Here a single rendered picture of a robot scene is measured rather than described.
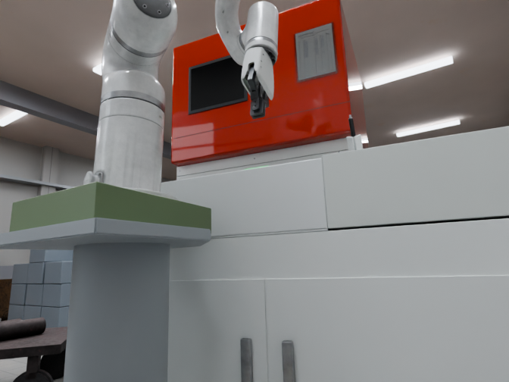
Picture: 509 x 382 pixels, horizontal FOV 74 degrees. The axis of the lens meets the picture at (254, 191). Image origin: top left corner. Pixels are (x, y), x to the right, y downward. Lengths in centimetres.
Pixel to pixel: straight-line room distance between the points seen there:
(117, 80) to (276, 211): 39
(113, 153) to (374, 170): 47
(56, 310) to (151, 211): 390
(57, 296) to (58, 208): 386
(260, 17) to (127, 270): 69
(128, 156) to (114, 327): 28
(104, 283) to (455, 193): 58
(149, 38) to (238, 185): 33
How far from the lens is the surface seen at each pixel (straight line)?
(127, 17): 73
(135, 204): 55
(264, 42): 90
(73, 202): 56
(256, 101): 82
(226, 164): 150
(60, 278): 437
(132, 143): 64
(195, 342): 78
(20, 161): 889
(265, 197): 70
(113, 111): 67
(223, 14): 102
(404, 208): 65
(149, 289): 59
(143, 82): 69
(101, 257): 59
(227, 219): 73
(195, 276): 77
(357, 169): 67
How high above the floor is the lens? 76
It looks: 12 degrees up
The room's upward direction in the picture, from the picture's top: 2 degrees counter-clockwise
